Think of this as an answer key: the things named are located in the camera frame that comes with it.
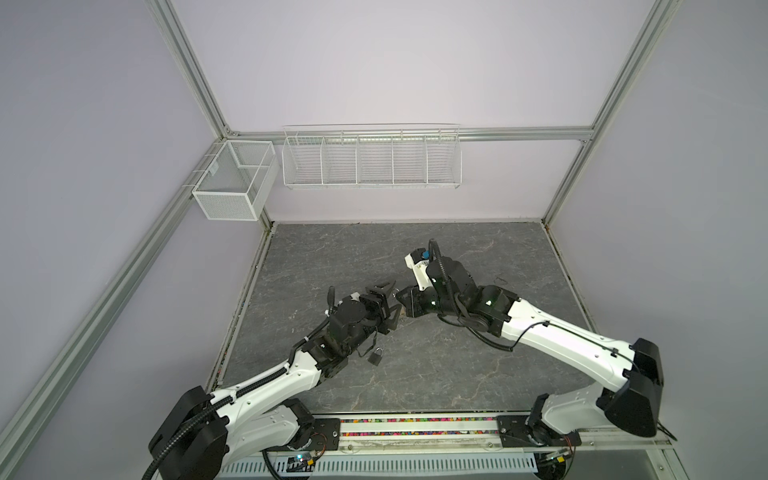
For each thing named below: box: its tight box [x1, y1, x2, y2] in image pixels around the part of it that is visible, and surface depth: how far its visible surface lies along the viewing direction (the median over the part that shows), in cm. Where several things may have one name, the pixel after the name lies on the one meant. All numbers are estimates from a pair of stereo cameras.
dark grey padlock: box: [367, 347, 384, 366], surface depth 88 cm
